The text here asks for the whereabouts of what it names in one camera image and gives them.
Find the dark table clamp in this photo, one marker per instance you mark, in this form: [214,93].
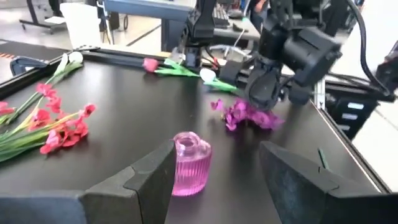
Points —
[25,63]

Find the white box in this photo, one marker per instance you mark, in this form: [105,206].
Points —
[81,25]

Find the red flower spray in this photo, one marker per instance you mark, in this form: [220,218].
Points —
[46,90]
[53,140]

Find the grey-blue desk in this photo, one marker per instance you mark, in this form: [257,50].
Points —
[146,7]

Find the pink tulip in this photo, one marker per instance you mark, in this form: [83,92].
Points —
[150,64]

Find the pink ribbed glass vase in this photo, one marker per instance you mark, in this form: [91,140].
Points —
[192,168]

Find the black rolling stand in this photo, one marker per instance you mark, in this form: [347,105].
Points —
[37,12]

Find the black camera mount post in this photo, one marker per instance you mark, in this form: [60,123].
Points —
[200,25]

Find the black hazard-striped floor mat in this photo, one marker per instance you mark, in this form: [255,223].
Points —
[31,49]

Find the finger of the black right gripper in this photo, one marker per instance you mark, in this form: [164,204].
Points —
[299,93]
[264,91]

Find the black controller box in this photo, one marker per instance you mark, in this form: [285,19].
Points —
[351,115]

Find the person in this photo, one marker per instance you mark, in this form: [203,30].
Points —
[258,18]

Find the black keyboard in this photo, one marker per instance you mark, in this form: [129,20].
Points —
[220,15]

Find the black desk gadget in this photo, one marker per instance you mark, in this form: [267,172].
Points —
[240,28]

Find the black computer mouse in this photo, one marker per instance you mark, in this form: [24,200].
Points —
[236,14]

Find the purple flower spray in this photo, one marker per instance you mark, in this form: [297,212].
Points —
[239,113]

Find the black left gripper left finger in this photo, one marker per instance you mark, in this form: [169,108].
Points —
[136,199]

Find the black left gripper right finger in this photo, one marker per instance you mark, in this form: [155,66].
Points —
[298,193]

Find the green stem piece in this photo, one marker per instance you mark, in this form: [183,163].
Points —
[323,158]

